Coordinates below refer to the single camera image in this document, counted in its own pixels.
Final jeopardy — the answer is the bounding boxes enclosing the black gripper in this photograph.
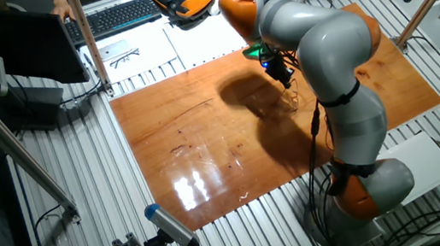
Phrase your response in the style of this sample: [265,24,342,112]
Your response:
[260,50,299,93]

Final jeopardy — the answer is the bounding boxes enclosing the brown thin-framed glasses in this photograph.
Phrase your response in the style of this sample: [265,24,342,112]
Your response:
[277,79,303,118]

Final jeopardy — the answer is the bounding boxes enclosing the black-framed glasses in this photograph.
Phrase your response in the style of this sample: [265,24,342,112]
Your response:
[108,46,144,70]

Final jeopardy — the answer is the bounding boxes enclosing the person's bare hand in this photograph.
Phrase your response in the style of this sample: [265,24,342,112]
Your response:
[49,0,77,25]

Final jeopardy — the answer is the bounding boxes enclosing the white printed paper sheet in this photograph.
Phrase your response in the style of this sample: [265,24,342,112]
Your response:
[161,7,252,73]
[78,27,182,89]

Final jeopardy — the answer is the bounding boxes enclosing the glossy wooden board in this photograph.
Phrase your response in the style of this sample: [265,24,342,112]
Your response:
[99,0,440,241]

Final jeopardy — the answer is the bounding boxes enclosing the white rounded plastic object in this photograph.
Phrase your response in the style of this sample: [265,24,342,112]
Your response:
[205,0,226,17]

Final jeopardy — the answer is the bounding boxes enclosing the white flat board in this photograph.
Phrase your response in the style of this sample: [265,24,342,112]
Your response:
[373,128,440,209]

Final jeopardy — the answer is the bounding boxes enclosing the silver smartphone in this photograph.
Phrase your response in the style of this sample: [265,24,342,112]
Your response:
[97,38,134,64]

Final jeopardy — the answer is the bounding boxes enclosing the black computer keyboard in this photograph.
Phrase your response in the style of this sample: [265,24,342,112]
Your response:
[62,0,167,50]

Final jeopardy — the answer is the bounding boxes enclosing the dark pen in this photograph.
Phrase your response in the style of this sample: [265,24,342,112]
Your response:
[82,50,101,80]

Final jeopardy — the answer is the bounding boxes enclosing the black box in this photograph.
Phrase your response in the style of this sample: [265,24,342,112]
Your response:
[0,78,71,139]

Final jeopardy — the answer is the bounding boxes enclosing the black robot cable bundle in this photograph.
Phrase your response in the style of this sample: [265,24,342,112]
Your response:
[293,98,353,246]

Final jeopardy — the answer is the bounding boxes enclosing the silver camera with blue cap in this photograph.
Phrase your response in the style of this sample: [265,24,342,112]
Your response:
[143,197,202,246]

